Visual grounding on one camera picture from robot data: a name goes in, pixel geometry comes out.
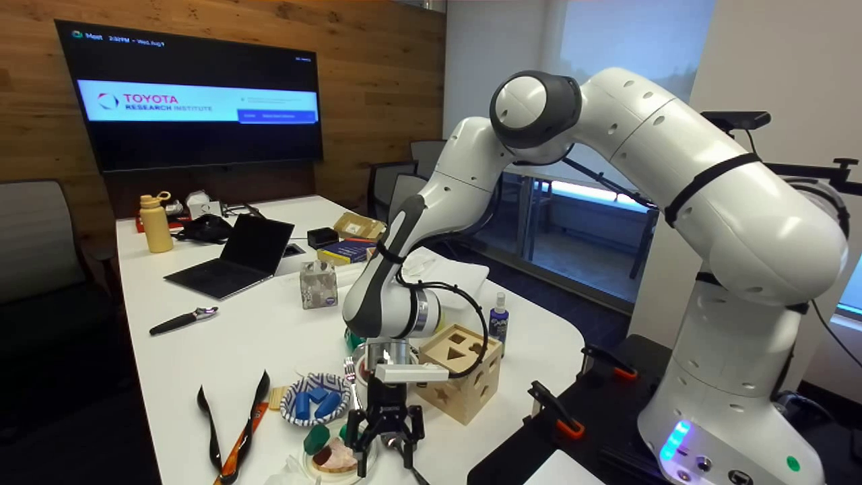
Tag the large wall television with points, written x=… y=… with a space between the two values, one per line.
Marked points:
x=189 y=95

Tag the green can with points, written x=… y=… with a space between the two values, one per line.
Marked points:
x=352 y=340

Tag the black marker pen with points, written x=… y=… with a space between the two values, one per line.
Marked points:
x=180 y=322

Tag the white small item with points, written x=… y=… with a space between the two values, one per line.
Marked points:
x=200 y=205

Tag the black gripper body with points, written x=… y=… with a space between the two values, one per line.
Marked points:
x=387 y=402

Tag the black cloth bag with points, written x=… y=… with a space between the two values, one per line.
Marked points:
x=207 y=227

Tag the black laptop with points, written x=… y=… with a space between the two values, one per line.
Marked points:
x=238 y=258

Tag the brown toy food piece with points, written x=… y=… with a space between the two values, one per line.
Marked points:
x=336 y=460

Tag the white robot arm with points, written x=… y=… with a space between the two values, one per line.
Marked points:
x=755 y=233

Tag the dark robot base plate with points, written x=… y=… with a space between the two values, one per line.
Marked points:
x=620 y=421

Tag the white board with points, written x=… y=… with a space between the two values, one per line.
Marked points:
x=565 y=472

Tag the yellow water bottle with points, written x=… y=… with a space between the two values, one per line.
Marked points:
x=158 y=227

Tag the dark green toy piece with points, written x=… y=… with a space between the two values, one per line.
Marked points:
x=320 y=438

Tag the black camera on stand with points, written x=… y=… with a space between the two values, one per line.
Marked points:
x=743 y=120

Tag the wooden shape sorter box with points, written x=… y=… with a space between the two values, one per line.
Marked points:
x=461 y=372

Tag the small black box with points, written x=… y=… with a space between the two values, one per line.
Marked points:
x=321 y=237

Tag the grey office chair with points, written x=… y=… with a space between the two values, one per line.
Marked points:
x=36 y=237
x=426 y=157
x=387 y=190

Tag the small clear bottle blue label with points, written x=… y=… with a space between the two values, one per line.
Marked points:
x=500 y=324

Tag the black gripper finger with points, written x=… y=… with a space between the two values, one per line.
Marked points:
x=413 y=434
x=359 y=441

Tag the tan cardboard box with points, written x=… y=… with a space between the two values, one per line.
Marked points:
x=359 y=227

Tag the bright green toy piece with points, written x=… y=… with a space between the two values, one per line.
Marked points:
x=345 y=433

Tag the orange black clamp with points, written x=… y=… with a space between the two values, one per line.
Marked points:
x=557 y=410
x=609 y=365

